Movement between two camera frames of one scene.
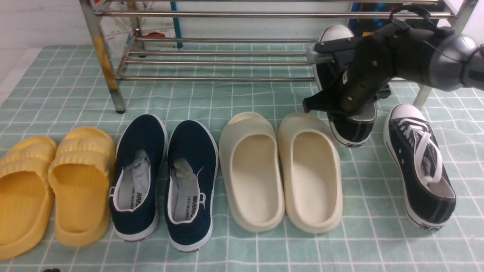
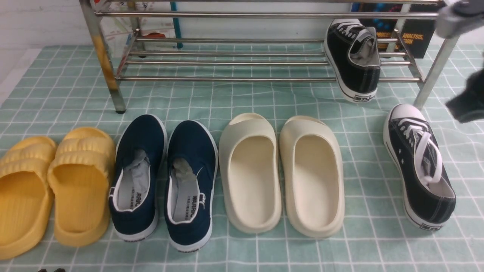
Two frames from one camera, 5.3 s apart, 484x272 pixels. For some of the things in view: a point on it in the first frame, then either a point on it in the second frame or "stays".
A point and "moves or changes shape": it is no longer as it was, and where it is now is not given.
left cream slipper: (252, 172) stays
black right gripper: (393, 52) to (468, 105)
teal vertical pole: (177, 27) stays
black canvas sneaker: (354, 128) moves or changes shape
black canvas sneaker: (430, 201) stays
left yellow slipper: (25, 198) stays
